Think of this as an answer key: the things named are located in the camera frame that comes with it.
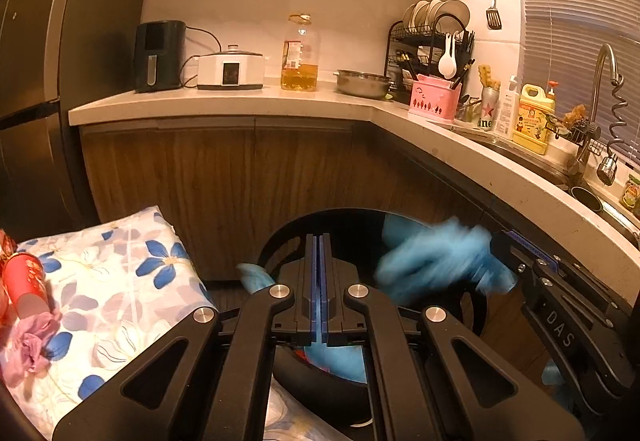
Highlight cooking oil bottle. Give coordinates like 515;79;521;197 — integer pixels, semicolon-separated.
280;12;320;92

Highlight steel cup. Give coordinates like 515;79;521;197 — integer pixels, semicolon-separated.
570;186;604;213

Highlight white rice spoon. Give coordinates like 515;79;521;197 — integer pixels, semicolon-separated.
438;34;457;77

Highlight black trash bin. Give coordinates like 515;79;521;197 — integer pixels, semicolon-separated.
255;207;489;430

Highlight wooden lower cabinets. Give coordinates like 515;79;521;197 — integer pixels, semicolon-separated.
80;118;502;283

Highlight steel sink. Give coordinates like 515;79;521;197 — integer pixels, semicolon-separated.
469;131;640;243

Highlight black dish rack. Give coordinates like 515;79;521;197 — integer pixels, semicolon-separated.
384;0;476;105

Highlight pink utensil basket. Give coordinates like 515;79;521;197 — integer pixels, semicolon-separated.
409;74;462;122

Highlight row of white plates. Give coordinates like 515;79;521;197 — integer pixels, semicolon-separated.
402;0;471;35

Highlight window blinds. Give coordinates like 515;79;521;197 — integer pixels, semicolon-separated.
515;0;640;183

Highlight black air fryer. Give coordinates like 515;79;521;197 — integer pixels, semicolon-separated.
134;20;187;94

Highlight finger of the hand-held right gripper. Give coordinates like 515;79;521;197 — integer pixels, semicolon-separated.
490;230;557;288

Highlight green beer can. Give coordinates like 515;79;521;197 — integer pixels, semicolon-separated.
476;87;500;132

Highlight dark steel refrigerator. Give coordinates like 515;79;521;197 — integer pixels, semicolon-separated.
0;0;154;233

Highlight blue floral blanket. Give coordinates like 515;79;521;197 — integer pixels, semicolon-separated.
0;206;321;441

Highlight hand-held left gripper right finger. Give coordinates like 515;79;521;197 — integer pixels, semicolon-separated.
320;232;586;441

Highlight yellow detergent bottle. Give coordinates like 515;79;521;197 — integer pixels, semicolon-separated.
512;81;557;156

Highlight green label jar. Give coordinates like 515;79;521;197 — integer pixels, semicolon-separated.
619;172;640;213

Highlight black power cable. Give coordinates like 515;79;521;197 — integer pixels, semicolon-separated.
181;26;224;88

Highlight pink plastic bag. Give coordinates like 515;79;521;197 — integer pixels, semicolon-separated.
0;311;64;388

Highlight white pump bottle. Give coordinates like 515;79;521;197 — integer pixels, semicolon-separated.
497;75;521;140

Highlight white electric cooker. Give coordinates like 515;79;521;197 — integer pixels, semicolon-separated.
196;44;266;91

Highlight stone kitchen countertop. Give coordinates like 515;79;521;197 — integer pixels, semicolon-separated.
68;84;640;318

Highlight steel spring faucet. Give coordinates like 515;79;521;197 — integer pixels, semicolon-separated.
574;43;627;188

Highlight wire sponge holder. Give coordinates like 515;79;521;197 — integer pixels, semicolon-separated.
546;104;602;143

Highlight yellow dish brushes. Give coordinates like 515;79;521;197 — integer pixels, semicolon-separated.
478;64;501;90

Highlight steel bowl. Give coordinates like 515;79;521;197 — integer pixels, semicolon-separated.
334;68;394;99

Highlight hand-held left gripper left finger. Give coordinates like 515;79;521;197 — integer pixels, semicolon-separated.
52;233;321;441

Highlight red paper cup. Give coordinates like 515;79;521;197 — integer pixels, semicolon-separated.
0;251;54;320

